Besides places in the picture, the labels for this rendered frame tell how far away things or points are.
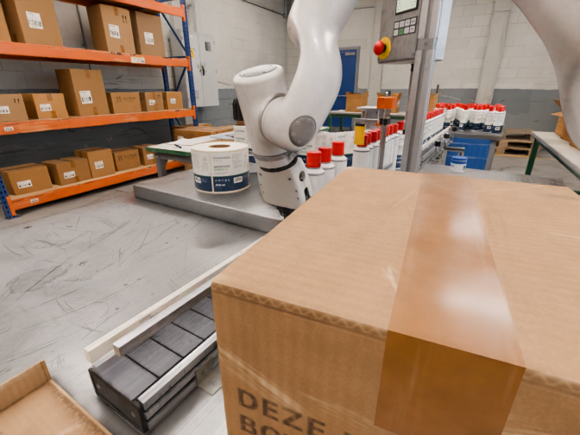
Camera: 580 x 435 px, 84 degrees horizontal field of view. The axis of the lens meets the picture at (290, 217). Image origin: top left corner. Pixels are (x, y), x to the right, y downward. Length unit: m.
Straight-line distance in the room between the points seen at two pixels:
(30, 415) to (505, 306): 0.54
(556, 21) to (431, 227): 0.44
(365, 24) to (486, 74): 2.94
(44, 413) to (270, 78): 0.54
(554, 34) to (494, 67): 7.86
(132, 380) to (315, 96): 0.44
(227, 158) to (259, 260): 0.92
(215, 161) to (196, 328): 0.68
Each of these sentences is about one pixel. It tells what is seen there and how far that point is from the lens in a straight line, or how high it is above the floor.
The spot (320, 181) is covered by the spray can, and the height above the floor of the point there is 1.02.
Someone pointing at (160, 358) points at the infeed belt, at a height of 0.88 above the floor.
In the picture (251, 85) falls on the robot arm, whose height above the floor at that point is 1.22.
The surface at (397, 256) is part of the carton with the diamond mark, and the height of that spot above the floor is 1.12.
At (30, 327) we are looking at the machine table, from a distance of 0.74.
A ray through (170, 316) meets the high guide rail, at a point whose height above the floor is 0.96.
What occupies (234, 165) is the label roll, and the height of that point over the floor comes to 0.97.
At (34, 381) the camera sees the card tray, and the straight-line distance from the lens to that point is 0.60.
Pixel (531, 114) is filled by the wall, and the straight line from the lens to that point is 8.63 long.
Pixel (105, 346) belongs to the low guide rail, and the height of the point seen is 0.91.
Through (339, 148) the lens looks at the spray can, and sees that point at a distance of 0.86.
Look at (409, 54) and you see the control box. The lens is 1.02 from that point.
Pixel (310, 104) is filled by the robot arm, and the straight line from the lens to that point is 0.48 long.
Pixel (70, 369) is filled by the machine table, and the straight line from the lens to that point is 0.62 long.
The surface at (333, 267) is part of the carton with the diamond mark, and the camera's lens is 0.19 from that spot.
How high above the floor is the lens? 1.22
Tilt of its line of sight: 22 degrees down
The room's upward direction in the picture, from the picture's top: straight up
